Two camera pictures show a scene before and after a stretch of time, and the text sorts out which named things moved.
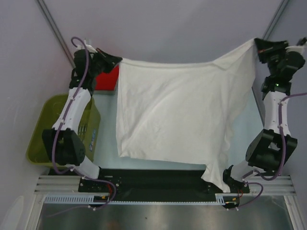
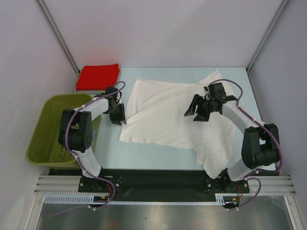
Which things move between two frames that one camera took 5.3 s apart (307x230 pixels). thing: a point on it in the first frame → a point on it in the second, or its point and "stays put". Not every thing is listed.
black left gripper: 110,61 → 116,120
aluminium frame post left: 48,16 stays put
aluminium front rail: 266,186 stays put
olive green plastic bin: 86,127 stays put
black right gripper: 265,48 → 195,100
